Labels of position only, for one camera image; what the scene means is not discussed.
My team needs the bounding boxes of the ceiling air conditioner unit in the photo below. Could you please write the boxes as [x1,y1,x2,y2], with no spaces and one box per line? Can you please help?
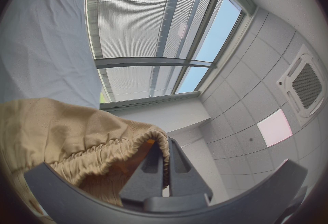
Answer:
[275,43,325,119]

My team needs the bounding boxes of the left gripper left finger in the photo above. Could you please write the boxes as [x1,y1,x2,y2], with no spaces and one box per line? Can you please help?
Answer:
[119,138,164,205]

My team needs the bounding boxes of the tan shorts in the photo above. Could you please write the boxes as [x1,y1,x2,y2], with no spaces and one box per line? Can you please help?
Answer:
[0,97,171,218]

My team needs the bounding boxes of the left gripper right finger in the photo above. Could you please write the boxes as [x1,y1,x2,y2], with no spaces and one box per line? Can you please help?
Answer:
[168,136,214,204]

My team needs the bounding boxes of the window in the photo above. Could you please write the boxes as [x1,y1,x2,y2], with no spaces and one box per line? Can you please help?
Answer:
[85,0,257,110]

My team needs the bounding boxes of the ceiling light panel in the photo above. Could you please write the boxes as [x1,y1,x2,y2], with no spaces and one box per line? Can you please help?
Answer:
[256,109,293,148]

